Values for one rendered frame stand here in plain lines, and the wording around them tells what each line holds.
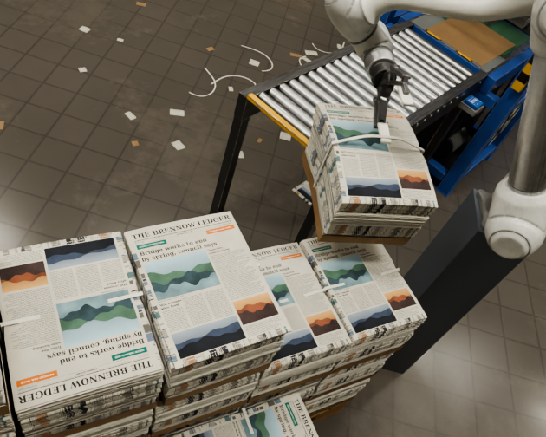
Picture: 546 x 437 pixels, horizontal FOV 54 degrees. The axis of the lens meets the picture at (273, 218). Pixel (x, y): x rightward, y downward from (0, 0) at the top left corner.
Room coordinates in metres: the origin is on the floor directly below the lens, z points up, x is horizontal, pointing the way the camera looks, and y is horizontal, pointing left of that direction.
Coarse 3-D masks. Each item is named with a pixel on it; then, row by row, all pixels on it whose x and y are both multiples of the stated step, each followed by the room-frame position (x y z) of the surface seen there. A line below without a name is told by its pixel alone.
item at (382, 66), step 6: (378, 66) 1.42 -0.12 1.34; (384, 66) 1.41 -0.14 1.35; (372, 72) 1.41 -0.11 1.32; (378, 72) 1.40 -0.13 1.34; (384, 72) 1.40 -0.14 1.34; (372, 78) 1.40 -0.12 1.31; (378, 78) 1.40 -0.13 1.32; (384, 78) 1.39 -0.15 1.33; (390, 78) 1.38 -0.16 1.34; (396, 78) 1.42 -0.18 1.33; (378, 84) 1.40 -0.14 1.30; (384, 84) 1.37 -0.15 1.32; (384, 90) 1.36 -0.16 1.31; (390, 90) 1.36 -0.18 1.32; (384, 96) 1.36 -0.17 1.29
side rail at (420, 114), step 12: (480, 72) 2.72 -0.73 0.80; (468, 84) 2.55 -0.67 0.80; (480, 84) 2.70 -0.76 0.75; (444, 96) 2.35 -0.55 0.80; (456, 96) 2.40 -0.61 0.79; (420, 108) 2.18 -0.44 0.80; (432, 108) 2.21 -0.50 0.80; (444, 108) 2.33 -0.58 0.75; (408, 120) 2.05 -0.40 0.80; (420, 120) 2.10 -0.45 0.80; (432, 120) 2.27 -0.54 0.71
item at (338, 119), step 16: (320, 112) 1.35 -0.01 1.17; (336, 112) 1.37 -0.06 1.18; (352, 112) 1.39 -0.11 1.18; (368, 112) 1.42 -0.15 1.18; (400, 112) 1.49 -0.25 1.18; (320, 128) 1.31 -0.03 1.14; (336, 128) 1.28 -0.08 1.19; (352, 128) 1.30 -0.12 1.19; (368, 128) 1.33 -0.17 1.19; (400, 128) 1.39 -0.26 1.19; (320, 144) 1.28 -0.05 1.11; (320, 160) 1.24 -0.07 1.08
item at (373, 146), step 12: (336, 144) 1.21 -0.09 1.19; (348, 144) 1.23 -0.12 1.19; (360, 144) 1.24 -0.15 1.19; (372, 144) 1.26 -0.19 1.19; (384, 144) 1.28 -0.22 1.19; (396, 144) 1.30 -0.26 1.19; (408, 144) 1.32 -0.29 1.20; (324, 156) 1.22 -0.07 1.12; (384, 156) 1.23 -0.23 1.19; (396, 156) 1.25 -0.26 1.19; (408, 156) 1.27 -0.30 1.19; (420, 156) 1.29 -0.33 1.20; (324, 168) 1.20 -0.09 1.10
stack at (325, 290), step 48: (288, 288) 0.94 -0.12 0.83; (336, 288) 1.01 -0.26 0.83; (384, 288) 1.08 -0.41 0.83; (288, 336) 0.79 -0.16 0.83; (336, 336) 0.85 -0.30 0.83; (384, 336) 0.94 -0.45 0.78; (240, 384) 0.62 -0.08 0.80; (288, 384) 0.74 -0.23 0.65; (336, 384) 0.91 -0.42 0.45; (96, 432) 0.38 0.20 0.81; (144, 432) 0.46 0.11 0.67
